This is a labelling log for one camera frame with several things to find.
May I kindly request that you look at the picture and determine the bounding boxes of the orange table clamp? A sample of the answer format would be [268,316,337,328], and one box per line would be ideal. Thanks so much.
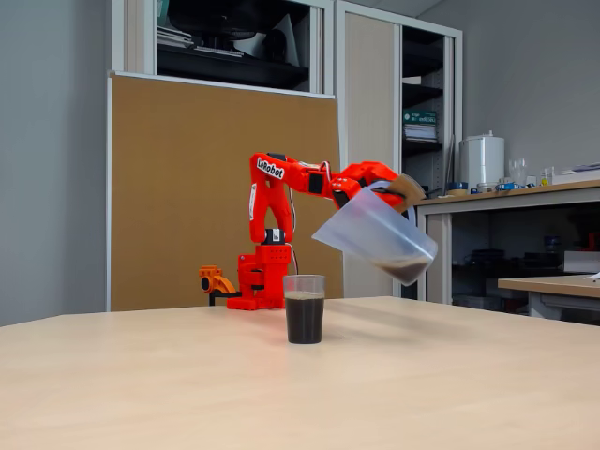
[198,265,243,307]

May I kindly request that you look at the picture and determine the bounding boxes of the clear jug with cardboard handle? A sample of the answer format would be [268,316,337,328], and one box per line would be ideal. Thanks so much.
[311,173,440,287]

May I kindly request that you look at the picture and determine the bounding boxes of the green and white box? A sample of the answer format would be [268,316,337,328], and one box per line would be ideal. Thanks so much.
[402,110,438,126]

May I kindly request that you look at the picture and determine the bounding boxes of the stack of papers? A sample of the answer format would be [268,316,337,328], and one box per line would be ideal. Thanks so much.
[156,25,195,49]

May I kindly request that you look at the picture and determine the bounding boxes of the wooden top side counter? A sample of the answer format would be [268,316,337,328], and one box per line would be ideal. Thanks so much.
[414,180,600,306]

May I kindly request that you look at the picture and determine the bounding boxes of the white storage box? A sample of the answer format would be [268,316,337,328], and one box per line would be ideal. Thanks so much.
[563,250,600,275]

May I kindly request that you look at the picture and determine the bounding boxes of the small wooden top table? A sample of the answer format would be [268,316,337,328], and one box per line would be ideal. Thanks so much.
[497,274,600,325]

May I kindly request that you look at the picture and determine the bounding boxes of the grey metal shutter cabinet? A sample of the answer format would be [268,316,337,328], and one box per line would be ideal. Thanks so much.
[335,0,464,301]
[111,0,337,96]

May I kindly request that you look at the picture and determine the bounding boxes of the brown cork pin board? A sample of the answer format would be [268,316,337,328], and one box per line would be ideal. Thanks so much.
[106,69,346,313]

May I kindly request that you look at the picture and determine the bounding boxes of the clear plastic cup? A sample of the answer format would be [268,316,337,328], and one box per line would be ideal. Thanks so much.
[282,274,326,345]

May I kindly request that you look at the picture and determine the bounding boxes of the clear drinking glass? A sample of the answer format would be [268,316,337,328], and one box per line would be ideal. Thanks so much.
[508,157,529,187]

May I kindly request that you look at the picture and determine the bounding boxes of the white cylindrical appliance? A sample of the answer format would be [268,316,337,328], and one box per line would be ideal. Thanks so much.
[458,130,506,191]

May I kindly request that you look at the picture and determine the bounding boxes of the stack of white booklets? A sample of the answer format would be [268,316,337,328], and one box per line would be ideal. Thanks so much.
[403,124,440,143]

